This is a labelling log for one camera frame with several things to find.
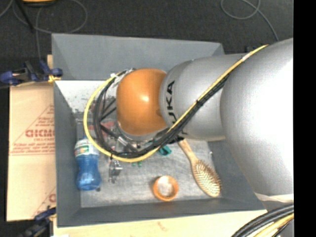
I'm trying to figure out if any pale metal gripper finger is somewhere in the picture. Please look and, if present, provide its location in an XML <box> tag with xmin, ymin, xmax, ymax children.
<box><xmin>108</xmin><ymin>158</ymin><xmax>123</xmax><ymax>184</ymax></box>

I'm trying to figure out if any grey metal bin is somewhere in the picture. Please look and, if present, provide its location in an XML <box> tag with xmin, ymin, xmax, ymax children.
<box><xmin>51</xmin><ymin>33</ymin><xmax>269</xmax><ymax>227</ymax></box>

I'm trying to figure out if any wooden hairbrush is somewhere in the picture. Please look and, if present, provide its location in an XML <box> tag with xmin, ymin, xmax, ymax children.
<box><xmin>177</xmin><ymin>138</ymin><xmax>222</xmax><ymax>198</ymax></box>

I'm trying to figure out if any brown cardboard board red print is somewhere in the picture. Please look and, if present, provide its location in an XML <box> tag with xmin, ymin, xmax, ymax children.
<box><xmin>5</xmin><ymin>79</ymin><xmax>57</xmax><ymax>222</ymax></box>

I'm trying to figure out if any teal small object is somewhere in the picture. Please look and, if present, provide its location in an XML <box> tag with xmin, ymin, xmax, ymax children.
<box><xmin>157</xmin><ymin>144</ymin><xmax>173</xmax><ymax>157</ymax></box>

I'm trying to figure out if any orange bowl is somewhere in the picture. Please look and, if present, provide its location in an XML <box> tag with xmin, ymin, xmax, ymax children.
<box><xmin>152</xmin><ymin>175</ymin><xmax>180</xmax><ymax>202</ymax></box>

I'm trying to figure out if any red-brown flat block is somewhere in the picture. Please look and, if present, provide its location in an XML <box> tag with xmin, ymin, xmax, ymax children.
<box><xmin>88</xmin><ymin>120</ymin><xmax>117</xmax><ymax>138</ymax></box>

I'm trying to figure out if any blue plastic bottle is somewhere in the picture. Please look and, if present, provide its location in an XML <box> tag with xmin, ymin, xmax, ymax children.
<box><xmin>74</xmin><ymin>136</ymin><xmax>103</xmax><ymax>192</ymax></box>

